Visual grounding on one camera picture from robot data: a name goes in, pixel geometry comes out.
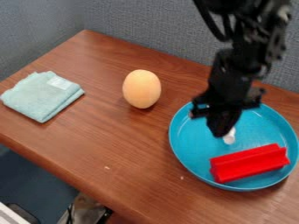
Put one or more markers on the light green folded cloth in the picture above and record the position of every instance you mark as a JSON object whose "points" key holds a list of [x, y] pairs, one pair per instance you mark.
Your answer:
{"points": [[42, 95]]}

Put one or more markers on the white toothpaste tube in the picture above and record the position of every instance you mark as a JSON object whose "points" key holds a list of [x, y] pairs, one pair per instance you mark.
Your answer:
{"points": [[230, 137]]}

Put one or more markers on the red plastic block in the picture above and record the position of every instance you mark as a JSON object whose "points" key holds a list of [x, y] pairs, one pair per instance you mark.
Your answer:
{"points": [[247, 163]]}

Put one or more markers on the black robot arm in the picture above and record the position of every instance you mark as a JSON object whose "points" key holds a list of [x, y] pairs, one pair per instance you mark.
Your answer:
{"points": [[254, 25]]}

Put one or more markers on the orange egg-shaped object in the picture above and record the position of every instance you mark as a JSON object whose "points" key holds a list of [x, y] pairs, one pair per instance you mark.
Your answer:
{"points": [[142, 88]]}

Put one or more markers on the white object bottom left corner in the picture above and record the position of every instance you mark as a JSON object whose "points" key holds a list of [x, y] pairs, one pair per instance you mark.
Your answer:
{"points": [[10, 217]]}

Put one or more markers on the grey bag under table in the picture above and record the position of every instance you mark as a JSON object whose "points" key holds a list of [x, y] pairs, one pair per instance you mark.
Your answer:
{"points": [[86, 211]]}

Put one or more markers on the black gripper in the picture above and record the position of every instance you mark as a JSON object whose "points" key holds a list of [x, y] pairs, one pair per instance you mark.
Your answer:
{"points": [[229, 95]]}

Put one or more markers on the blue round plate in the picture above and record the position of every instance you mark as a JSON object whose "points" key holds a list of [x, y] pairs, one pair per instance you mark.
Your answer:
{"points": [[261, 126]]}

